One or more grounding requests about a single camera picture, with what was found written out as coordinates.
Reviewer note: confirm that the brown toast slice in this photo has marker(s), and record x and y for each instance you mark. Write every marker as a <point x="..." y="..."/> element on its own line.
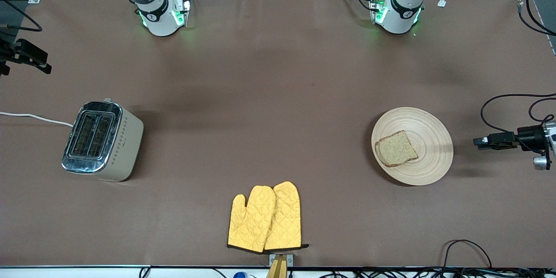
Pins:
<point x="397" y="150"/>

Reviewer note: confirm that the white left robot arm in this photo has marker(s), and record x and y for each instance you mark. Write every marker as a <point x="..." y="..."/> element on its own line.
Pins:
<point x="402" y="13"/>

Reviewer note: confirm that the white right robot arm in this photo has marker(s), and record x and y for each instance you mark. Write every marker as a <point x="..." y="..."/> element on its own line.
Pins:
<point x="160" y="17"/>

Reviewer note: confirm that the brown table cover mat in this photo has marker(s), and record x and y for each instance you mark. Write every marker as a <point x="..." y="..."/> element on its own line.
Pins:
<point x="304" y="95"/>

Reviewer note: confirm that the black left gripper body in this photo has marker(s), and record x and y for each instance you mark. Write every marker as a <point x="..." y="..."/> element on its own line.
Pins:
<point x="530" y="136"/>

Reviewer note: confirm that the blue round cap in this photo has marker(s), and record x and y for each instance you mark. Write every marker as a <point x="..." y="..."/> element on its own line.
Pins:
<point x="239" y="275"/>

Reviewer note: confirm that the yellow quilted oven mitt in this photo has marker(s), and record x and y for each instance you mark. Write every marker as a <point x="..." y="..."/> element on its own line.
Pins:
<point x="286" y="217"/>
<point x="252" y="221"/>

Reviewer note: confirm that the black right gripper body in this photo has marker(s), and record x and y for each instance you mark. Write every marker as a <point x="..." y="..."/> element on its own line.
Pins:
<point x="13" y="53"/>

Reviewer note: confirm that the chrome and cream toaster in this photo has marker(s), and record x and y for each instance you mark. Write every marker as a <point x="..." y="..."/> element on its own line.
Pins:
<point x="126" y="147"/>

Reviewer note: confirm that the tan wooden post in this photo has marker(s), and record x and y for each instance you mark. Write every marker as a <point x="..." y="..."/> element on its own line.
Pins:
<point x="278" y="270"/>

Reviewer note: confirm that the round wooden plate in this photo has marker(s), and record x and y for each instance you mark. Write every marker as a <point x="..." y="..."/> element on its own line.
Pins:
<point x="430" y="147"/>

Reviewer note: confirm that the grey metal mounting plate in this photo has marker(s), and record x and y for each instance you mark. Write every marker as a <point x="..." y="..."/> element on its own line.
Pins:
<point x="290" y="260"/>

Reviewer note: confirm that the small white paper scrap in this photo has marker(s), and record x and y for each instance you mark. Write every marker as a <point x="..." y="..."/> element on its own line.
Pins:
<point x="441" y="2"/>

